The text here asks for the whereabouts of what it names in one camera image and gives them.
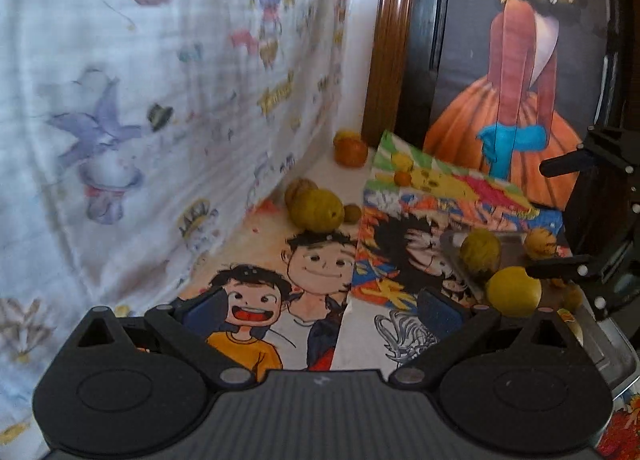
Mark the brown kiwi with sticker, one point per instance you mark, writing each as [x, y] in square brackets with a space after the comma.
[560, 294]

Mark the red apple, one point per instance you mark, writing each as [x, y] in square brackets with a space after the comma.
[350, 152]

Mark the small orange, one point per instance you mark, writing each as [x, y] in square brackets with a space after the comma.
[402, 179]

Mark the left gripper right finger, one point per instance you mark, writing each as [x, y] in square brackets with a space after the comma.
[458, 331]

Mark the winnie bear drawing paper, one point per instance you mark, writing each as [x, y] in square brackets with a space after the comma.
[444, 181]

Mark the two boys drawing paper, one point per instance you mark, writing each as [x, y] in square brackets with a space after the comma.
[290, 319]

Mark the yellow fruit behind apple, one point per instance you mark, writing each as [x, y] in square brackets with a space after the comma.
[345, 134]

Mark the yellow-green guava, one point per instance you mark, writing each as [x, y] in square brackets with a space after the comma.
[317, 210]

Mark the grey hair character drawing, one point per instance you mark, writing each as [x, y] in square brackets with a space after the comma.
[404, 336]

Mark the green-yellow pear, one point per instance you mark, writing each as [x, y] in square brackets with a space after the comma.
[480, 253]

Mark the grey metal baking tray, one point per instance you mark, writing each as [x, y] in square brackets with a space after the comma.
[604, 342]

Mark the white cartoon print cloth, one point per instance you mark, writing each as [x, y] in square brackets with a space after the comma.
[135, 136]

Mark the brown striped round fruit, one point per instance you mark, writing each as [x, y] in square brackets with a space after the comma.
[296, 187]

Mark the striped pepino melon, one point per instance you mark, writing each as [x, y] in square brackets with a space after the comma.
[539, 244]

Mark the small brown longan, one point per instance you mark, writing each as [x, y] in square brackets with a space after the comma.
[352, 214]

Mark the yellow lemon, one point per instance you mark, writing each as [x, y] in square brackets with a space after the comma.
[512, 292]

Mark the black appliance door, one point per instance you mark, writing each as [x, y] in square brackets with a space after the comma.
[448, 49]

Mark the brown wooden frame post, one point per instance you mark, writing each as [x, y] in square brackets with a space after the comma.
[387, 69]

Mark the girl in orange dress poster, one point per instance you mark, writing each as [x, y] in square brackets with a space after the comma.
[506, 123]

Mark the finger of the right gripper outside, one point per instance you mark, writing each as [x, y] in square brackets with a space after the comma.
[575, 268]

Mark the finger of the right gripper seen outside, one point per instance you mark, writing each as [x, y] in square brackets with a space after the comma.
[570, 163]

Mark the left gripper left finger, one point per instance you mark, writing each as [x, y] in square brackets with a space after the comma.
[183, 327]

